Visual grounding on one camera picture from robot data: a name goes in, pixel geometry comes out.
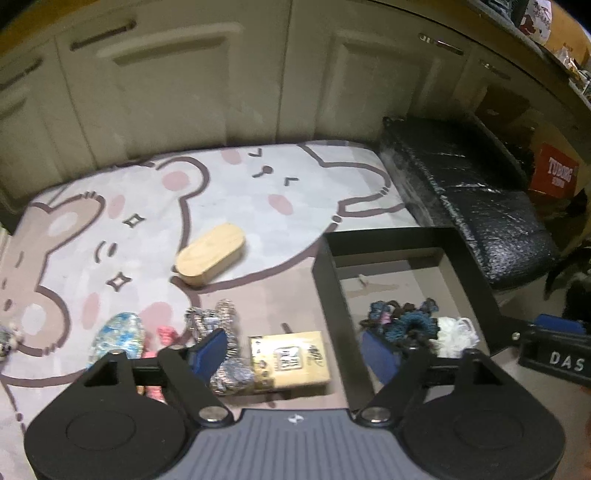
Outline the brown cardboard box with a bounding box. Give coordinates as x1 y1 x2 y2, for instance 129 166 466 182
475 85 533 136

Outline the oval wooden box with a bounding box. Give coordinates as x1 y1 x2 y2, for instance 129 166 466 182
175 223 247 288

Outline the small grey plush toy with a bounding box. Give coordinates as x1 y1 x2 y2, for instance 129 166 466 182
0 323 25 366

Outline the pink crochet doll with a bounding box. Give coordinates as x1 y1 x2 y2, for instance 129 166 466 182
142 324 183 403

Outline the dark cloth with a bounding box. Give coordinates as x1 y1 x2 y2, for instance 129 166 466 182
545 247 591 321

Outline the dark teal scrunchie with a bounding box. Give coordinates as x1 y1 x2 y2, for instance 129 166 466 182
392 308 438 346

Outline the blue floral drawstring pouch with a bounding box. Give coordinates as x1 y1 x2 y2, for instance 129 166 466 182
88 311 145 370

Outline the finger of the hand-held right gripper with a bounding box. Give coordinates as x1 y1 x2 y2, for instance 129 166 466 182
534 314 588 334

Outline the white red printed bag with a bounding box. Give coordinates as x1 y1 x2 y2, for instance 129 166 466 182
516 0 555 45

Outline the metal cabinet handle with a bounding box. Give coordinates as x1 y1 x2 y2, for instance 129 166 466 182
478 59 514 80
69 19 138 52
0 68 45 92
418 32 465 55

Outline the black bubble-wrapped package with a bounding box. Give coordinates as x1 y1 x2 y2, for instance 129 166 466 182
379 115 563 291

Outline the dark multicolour scrunchie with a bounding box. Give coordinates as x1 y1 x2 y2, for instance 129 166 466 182
359 299 399 334

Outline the white scrunchie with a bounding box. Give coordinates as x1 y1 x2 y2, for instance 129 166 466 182
435 316 482 357

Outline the red Tuborg box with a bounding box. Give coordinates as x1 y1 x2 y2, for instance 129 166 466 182
529 143 581 198

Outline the black cardboard box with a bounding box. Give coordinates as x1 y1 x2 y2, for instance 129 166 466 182
311 227 509 411

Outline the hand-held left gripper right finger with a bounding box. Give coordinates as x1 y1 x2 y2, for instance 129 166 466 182
360 331 506 424

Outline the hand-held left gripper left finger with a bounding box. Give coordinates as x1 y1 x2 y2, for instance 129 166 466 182
82 329 233 424

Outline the cream cabinet door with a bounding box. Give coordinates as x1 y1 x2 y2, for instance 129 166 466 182
455 46 546 125
0 34 63 199
277 0 469 148
53 0 294 171

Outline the cartoon bear printed mat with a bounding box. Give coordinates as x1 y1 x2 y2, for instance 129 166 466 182
0 141 422 437

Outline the silver spiral scrunchie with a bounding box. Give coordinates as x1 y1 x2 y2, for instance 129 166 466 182
185 299 256 396

